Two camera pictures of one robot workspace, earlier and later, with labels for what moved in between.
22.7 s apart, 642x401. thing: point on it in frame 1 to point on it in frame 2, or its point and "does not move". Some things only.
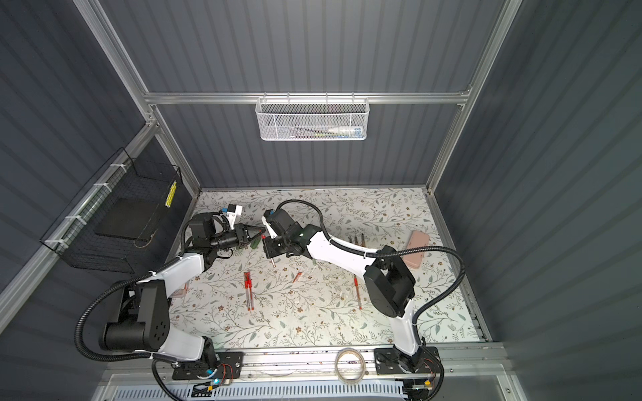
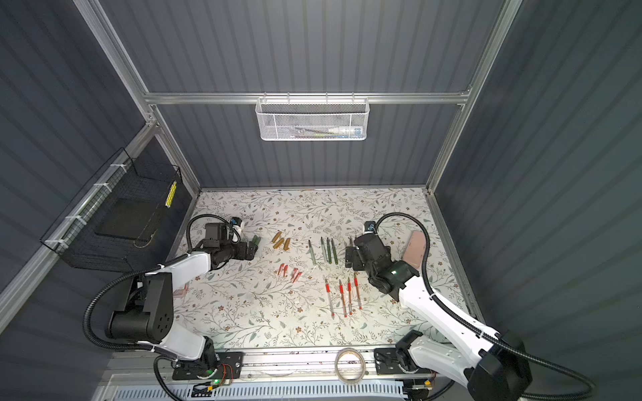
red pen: (246, 284) to (341, 288)
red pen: (250, 285) to (328, 291)
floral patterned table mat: (243, 295) does not move
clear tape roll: (363, 372) does not move
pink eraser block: (417, 239) does not move
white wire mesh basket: (312, 119) does not move
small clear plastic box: (180, 292) does not move
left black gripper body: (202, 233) to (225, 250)
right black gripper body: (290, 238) to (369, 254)
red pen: (272, 259) to (349, 289)
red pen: (356, 284) does not move
